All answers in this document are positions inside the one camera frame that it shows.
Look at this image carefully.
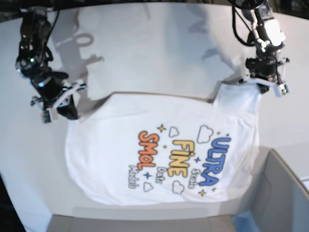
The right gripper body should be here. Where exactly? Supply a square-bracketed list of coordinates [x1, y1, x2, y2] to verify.
[27, 70, 86, 110]

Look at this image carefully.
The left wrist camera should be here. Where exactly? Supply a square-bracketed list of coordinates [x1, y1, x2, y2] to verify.
[274, 82, 290, 98]

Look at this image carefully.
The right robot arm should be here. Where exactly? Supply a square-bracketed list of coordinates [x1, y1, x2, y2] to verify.
[15, 6, 86, 123]

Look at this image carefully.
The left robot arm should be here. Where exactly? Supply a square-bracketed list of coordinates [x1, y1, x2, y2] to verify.
[229, 0, 290, 97]

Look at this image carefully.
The grey cardboard box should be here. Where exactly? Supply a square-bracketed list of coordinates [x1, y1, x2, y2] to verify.
[218, 146, 309, 232]

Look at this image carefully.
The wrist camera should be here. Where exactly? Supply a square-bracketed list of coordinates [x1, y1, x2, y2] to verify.
[42, 108, 58, 124]
[274, 82, 290, 98]

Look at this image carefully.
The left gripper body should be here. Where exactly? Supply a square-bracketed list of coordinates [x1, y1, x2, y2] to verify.
[245, 57, 290, 93]

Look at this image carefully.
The white printed t-shirt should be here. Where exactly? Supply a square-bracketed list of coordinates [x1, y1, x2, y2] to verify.
[65, 84, 261, 206]

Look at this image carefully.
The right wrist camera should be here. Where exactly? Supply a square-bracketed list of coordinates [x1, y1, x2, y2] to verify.
[42, 108, 58, 124]

